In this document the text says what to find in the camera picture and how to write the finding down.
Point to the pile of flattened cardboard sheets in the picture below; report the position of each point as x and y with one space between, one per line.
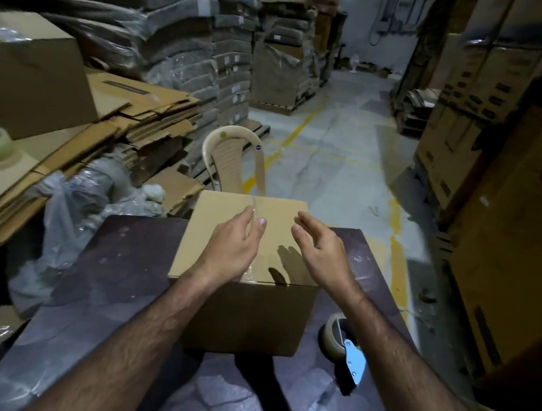
128 114

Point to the medium brown cardboard box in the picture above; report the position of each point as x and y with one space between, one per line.
29 76

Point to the huge brown printed carton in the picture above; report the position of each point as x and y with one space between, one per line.
530 237

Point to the person's right hand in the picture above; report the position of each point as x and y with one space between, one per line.
325 262

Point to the stack of large printed cartons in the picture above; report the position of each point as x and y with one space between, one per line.
483 106

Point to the small sealed cardboard box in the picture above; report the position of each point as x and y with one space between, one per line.
257 310

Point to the person's left forearm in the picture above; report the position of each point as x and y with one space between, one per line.
143 345

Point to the stack of grey wrapped bundles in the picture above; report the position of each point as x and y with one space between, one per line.
183 42

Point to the person's left thumb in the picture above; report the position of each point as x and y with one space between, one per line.
258 233

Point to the tape dispenser with clear roll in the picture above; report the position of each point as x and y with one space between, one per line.
347 347

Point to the wrapped pallet of cardboard bundles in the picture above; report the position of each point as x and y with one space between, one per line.
282 65

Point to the person's right thumb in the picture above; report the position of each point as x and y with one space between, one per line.
298 243

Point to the person's right forearm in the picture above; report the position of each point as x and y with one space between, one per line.
416 386

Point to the crumpled clear plastic wrap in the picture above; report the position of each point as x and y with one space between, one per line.
70 221

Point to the low pile of folded cartons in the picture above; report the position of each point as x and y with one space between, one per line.
415 110

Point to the beige plastic chair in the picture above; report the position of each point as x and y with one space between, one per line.
230 157

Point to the person's left hand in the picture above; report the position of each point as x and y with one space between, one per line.
227 252

